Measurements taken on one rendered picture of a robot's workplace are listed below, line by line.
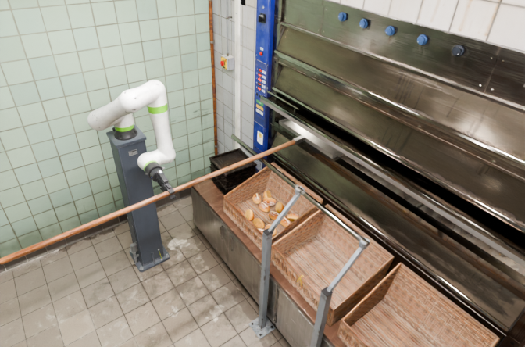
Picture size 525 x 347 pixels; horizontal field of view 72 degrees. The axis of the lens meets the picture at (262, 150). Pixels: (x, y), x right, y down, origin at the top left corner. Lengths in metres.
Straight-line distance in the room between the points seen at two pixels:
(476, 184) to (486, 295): 0.57
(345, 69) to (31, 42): 1.99
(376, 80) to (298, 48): 0.61
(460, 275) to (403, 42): 1.18
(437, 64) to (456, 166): 0.47
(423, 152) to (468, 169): 0.22
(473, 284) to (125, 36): 2.68
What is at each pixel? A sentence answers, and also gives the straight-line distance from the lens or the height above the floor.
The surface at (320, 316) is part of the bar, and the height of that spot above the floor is 0.77.
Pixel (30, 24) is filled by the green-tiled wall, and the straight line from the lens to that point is 2.84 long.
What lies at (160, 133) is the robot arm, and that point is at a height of 1.36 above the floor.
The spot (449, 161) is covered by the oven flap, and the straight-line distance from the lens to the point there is 1.89.
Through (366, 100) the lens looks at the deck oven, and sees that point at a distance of 2.06.
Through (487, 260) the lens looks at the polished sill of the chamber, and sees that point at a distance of 2.04.
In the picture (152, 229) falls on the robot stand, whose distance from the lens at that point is 3.06.
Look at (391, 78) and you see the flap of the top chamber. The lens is 1.95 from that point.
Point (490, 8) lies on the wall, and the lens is 1.68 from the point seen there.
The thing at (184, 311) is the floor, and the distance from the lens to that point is 3.00.
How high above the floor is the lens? 2.49
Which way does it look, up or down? 33 degrees down
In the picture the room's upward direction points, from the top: 2 degrees clockwise
